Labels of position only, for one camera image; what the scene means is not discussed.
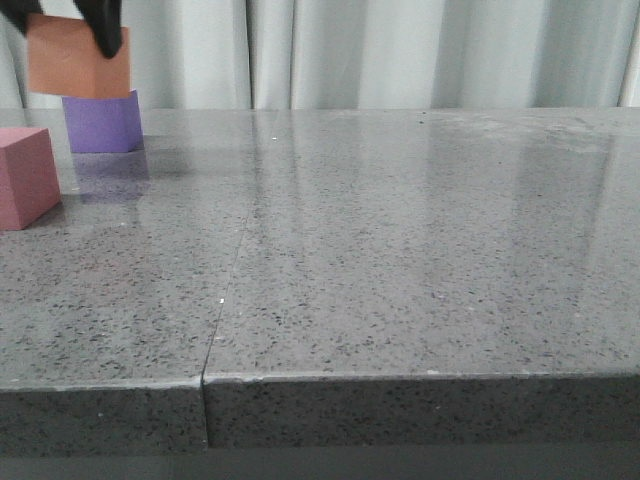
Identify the pale green curtain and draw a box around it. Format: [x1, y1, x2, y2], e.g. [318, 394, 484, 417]
[0, 0, 640, 111]

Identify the purple foam cube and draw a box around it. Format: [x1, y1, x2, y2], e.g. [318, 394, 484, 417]
[62, 90, 143, 153]

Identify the orange foam cube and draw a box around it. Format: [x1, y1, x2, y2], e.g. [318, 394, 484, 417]
[26, 14, 131, 99]

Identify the pink foam cube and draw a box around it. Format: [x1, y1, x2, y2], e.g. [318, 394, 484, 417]
[1, 127, 61, 231]

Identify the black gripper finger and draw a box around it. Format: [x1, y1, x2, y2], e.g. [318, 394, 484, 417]
[74, 0, 122, 59]
[0, 0, 43, 36]

